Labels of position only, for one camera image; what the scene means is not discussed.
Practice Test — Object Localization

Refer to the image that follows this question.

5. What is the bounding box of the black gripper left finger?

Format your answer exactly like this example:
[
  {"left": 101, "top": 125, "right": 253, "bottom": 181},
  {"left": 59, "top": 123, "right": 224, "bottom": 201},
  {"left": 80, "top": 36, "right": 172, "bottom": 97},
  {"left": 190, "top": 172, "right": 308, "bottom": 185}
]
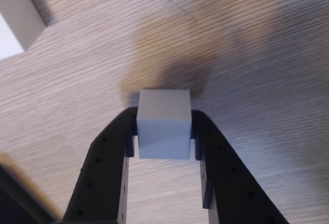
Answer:
[{"left": 61, "top": 107, "right": 139, "bottom": 224}]

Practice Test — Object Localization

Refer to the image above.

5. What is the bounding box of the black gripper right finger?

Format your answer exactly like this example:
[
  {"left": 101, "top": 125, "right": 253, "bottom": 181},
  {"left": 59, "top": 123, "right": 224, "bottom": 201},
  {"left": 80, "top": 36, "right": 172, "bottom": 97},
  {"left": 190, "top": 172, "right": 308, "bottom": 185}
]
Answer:
[{"left": 191, "top": 109, "right": 291, "bottom": 224}]

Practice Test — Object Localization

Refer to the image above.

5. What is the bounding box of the white cube block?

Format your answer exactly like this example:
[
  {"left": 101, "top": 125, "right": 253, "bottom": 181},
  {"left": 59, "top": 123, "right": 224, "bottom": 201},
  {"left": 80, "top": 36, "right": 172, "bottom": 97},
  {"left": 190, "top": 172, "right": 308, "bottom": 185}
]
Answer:
[
  {"left": 0, "top": 0, "right": 46, "bottom": 60},
  {"left": 136, "top": 88, "right": 193, "bottom": 160}
]

